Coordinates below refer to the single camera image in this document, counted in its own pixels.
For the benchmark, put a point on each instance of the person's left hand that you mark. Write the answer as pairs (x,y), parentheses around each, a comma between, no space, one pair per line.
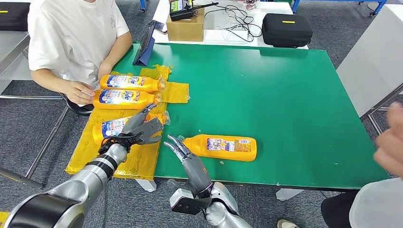
(104,69)

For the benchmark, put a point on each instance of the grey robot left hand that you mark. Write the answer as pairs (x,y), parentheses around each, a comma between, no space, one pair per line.
(143,129)

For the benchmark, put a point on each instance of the person's hand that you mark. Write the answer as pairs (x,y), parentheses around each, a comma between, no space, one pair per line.
(392,148)

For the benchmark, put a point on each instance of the person's right hand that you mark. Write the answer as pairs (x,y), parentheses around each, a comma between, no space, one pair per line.
(78,93)

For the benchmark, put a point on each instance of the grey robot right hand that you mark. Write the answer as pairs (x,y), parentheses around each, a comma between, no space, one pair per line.
(196,173)

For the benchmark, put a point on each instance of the orange detergent bottle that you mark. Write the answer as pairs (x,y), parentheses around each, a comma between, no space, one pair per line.
(195,148)
(110,127)
(126,98)
(126,82)

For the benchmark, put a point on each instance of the person's right forearm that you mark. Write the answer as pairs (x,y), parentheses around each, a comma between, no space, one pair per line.
(50,81)

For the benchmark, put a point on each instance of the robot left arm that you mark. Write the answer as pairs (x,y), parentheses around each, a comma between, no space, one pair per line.
(85,182)

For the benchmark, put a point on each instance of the person's left forearm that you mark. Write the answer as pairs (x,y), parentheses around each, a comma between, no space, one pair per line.
(119,50)

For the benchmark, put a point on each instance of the black stool seat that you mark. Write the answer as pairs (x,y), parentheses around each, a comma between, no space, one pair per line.
(78,110)

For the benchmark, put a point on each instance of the yellow taped mat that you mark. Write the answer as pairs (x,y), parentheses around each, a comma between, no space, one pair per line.
(141,160)

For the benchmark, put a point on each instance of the tablet in blue case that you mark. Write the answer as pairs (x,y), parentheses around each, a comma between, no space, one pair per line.
(145,48)

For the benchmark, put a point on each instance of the person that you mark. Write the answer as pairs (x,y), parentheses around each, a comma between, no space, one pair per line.
(72,34)
(377,207)

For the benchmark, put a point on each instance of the white table leg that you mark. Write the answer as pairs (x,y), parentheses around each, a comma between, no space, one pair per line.
(146,185)
(288,194)

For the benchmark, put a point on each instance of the smartphone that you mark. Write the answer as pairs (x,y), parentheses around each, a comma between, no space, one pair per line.
(157,26)

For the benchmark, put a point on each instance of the cardboard box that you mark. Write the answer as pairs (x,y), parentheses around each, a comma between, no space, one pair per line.
(185,30)

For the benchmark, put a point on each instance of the black handheld controller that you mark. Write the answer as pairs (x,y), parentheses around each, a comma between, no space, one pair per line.
(178,10)

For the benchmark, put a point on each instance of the black hard case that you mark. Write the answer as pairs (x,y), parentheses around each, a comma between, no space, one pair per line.
(12,17)
(286,33)

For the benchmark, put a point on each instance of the printed plastic cup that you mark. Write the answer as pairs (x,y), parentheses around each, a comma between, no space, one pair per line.
(252,2)

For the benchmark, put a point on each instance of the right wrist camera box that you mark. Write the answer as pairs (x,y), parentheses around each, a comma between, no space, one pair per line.
(182,201)

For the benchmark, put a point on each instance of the blue metal frame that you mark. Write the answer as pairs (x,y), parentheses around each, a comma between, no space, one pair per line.
(142,4)
(346,1)

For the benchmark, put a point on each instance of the steel-frame table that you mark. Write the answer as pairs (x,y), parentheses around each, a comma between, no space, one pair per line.
(12,47)

